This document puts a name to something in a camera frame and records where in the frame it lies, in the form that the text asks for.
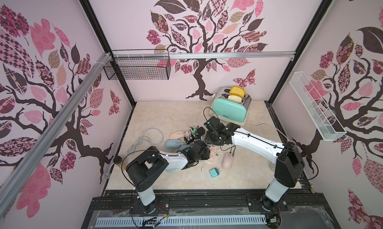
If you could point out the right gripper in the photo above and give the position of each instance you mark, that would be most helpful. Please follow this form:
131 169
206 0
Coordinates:
210 125

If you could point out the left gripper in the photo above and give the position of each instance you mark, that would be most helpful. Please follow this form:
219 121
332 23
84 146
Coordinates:
205 154

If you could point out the teal charger plug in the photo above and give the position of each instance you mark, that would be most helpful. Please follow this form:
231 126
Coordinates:
214 172

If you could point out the pink power strip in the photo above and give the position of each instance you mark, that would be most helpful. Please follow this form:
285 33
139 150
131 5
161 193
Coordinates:
212 153

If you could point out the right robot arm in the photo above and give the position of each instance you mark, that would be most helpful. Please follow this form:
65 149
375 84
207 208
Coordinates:
285 157

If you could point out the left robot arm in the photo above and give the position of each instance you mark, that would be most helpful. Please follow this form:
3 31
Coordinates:
145 169

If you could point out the pink mouse top left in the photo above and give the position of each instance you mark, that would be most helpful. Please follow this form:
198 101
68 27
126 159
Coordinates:
177 135

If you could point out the pink mouse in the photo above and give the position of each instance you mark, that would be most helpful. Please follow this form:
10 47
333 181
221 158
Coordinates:
227 161
177 135

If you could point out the blue mouse top left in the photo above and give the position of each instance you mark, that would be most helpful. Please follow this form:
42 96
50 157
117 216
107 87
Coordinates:
172 144

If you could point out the pink mouse right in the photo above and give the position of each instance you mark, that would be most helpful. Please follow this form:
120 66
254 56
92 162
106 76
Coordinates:
227 161

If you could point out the black power strip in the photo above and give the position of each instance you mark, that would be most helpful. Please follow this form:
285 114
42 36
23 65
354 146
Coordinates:
200 133

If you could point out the mint green toaster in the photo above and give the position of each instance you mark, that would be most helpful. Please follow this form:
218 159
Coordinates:
229 111

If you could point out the pale toast slice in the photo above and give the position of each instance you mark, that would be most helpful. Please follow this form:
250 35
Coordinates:
235 98

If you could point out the yellow toast slice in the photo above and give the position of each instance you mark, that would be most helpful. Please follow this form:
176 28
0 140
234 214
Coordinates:
235 90

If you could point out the small brown jar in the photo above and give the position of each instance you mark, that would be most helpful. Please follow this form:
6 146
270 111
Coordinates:
118 161

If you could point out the white slotted cable duct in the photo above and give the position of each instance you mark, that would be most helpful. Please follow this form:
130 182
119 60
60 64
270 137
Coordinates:
179 221

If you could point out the black wire basket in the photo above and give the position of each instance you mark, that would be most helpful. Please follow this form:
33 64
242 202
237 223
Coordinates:
139 64

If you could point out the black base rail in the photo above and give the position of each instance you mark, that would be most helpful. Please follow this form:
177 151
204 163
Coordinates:
298 209

